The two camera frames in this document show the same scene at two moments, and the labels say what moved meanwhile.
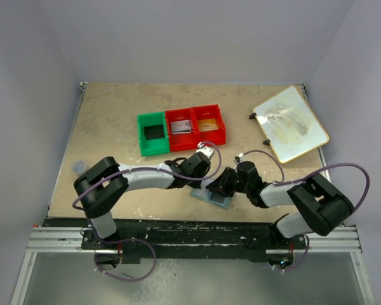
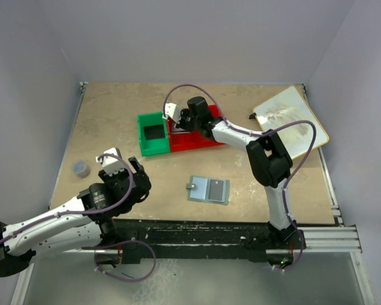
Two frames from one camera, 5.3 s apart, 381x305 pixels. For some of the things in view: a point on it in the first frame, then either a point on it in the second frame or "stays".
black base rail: [171, 239] stays
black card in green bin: [154, 131] stays
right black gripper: [226, 181] -> [184, 117]
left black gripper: [200, 162] -> [134, 179]
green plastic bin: [153, 133] stays
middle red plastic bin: [181, 142] stays
